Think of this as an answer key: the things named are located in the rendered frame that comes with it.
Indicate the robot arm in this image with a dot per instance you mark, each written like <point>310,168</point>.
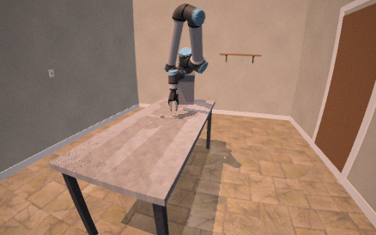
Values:
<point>190,58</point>

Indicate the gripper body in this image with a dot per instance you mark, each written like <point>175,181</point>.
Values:
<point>176,95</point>

